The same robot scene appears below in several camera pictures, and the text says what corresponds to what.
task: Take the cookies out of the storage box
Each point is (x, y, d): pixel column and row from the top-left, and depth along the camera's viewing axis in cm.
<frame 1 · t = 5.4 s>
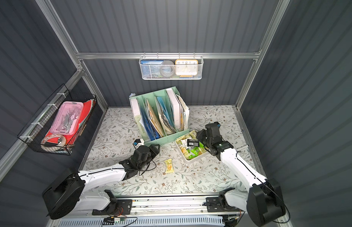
left hand: (158, 146, 85), fingers open
right hand: (200, 132, 84), fingers open
mint green file organizer: (160, 114, 86), point 24 cm above the table
white plastic storage box: (190, 147, 93), point 5 cm above the table
yellow cookie packet: (169, 168, 88), point 2 cm above the table
black cookie packet: (193, 143, 93), point 7 cm above the table
blue folder: (152, 133, 89), point 15 cm above the table

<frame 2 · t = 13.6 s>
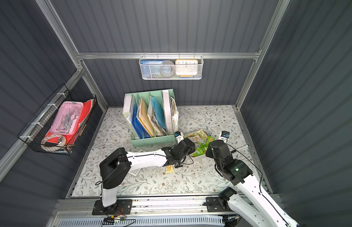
left hand: (194, 144, 85), fingers open
right hand: (215, 144, 74), fingers open
blue folder: (139, 131, 91), point 13 cm above the table
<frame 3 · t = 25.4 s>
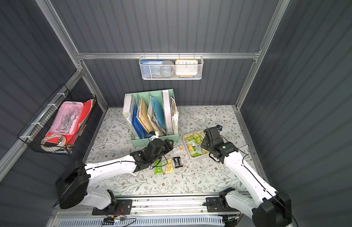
left hand: (171, 142, 81), fingers open
right hand: (209, 141, 81), fingers open
green cookie packet: (158, 169, 86), point 2 cm above the table
clear wrapped cookie packet: (178, 149, 95), point 2 cm above the table
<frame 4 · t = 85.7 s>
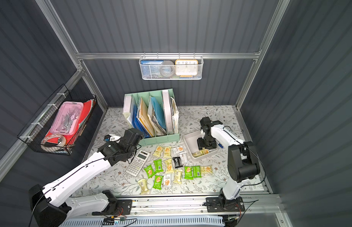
left hand: (134, 133, 76), fingers open
right hand: (207, 147, 90), fingers open
white scientific calculator: (137, 165, 89), point 2 cm above the table
green cookie packet 2: (188, 172, 86), on the table
green cookie packet 3: (196, 171, 86), on the table
pale yellow cookie packet: (178, 176, 84), point 2 cm above the table
green cookie packet 4: (157, 182, 82), point 2 cm above the table
green cookie packet 5: (149, 171, 86), point 2 cm above the table
yellow cookie packet upper: (157, 151, 95), on the table
small yellow cookie packet: (167, 152, 94), point 2 cm above the table
yellow cookie packet right: (206, 169, 87), point 2 cm above the table
pale yellow packet front left: (143, 184, 81), point 3 cm above the table
